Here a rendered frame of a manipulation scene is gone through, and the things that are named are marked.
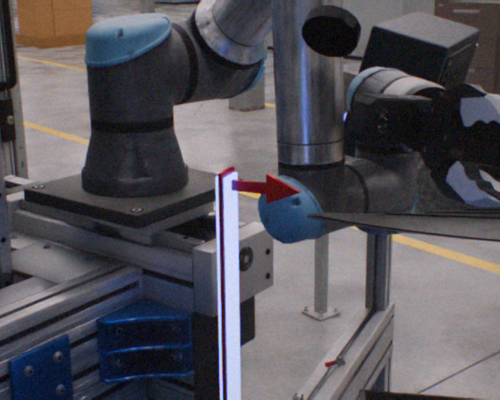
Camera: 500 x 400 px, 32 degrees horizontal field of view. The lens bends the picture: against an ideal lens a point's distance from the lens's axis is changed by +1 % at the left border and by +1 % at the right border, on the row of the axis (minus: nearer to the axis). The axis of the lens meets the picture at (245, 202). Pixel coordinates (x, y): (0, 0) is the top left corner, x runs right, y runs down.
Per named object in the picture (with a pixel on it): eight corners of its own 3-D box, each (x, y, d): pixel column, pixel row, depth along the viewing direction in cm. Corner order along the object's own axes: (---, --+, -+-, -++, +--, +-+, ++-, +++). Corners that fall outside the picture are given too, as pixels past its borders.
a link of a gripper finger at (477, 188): (560, 205, 74) (511, 153, 82) (497, 202, 73) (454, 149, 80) (547, 236, 76) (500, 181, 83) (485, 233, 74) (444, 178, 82)
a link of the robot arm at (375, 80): (399, 128, 109) (403, 61, 106) (437, 148, 98) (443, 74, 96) (340, 132, 107) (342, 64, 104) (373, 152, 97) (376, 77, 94)
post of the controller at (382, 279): (385, 311, 122) (390, 178, 116) (364, 308, 123) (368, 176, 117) (390, 303, 125) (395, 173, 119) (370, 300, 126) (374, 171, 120)
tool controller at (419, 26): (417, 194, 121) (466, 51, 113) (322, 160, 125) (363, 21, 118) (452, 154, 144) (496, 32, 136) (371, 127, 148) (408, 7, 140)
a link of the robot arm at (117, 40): (71, 114, 120) (63, 15, 116) (151, 102, 128) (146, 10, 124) (119, 127, 111) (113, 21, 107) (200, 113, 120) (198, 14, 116)
